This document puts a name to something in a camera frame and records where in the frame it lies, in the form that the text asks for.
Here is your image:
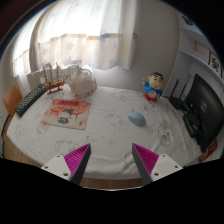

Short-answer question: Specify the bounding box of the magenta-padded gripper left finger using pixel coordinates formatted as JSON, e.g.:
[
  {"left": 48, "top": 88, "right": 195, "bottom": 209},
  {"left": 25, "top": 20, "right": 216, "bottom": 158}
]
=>
[{"left": 40, "top": 143, "right": 92, "bottom": 185}]

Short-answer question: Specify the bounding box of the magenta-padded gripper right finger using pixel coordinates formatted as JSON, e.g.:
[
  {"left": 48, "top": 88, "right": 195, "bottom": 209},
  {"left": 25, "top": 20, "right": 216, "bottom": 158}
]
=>
[{"left": 131, "top": 143, "right": 184, "bottom": 186}]

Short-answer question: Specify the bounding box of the light blue computer mouse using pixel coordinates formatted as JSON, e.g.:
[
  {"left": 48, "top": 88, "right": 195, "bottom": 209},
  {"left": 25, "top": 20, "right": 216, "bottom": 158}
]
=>
[{"left": 127, "top": 111, "right": 147, "bottom": 127}]

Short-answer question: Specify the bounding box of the red printed mouse pad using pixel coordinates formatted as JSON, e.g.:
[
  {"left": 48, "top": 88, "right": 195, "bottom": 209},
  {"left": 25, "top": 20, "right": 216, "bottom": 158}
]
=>
[{"left": 40, "top": 98, "right": 92, "bottom": 131}]

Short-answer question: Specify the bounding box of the white printed tablecloth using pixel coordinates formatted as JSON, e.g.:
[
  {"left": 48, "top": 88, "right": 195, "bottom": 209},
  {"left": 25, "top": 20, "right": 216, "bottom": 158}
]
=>
[{"left": 6, "top": 84, "right": 214, "bottom": 181}]

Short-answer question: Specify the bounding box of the black keyboard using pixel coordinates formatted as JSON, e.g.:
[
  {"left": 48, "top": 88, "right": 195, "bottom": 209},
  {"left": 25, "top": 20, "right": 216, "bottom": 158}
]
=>
[{"left": 14, "top": 83, "right": 47, "bottom": 118}]

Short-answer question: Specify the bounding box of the black monitor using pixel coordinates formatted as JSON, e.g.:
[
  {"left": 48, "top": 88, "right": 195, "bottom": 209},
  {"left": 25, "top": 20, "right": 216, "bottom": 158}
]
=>
[{"left": 183, "top": 73, "right": 224, "bottom": 154}]

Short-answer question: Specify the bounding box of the cartoon boy figure clock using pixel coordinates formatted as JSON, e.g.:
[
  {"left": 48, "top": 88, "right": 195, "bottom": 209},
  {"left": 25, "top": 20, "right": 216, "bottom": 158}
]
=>
[{"left": 142, "top": 71, "right": 165, "bottom": 103}]

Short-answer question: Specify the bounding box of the orange wooden chair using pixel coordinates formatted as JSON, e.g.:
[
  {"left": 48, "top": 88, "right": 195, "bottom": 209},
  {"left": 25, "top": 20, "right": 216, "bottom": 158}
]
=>
[{"left": 2, "top": 82, "right": 24, "bottom": 118}]

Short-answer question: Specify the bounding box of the wooden model sailing ship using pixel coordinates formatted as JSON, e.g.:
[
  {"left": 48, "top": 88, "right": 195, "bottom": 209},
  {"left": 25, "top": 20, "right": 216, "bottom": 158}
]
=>
[{"left": 42, "top": 62, "right": 70, "bottom": 96}]

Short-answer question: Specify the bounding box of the large white conch shell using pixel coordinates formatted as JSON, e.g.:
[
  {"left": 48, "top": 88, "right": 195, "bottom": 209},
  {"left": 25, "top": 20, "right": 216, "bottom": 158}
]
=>
[{"left": 68, "top": 65, "right": 98, "bottom": 99}]

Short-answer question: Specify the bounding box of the white slatted chair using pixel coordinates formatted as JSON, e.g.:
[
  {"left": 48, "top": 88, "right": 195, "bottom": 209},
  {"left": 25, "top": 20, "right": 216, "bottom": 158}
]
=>
[{"left": 26, "top": 64, "right": 84, "bottom": 91}]

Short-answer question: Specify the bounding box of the white star-print curtain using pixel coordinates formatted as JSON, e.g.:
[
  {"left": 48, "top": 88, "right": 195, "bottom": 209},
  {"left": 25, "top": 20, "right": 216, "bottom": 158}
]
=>
[{"left": 12, "top": 0, "right": 138, "bottom": 78}]

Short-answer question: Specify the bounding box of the white wall shelf unit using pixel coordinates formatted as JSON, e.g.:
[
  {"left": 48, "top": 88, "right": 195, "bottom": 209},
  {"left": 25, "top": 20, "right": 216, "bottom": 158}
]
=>
[{"left": 173, "top": 9, "right": 224, "bottom": 101}]

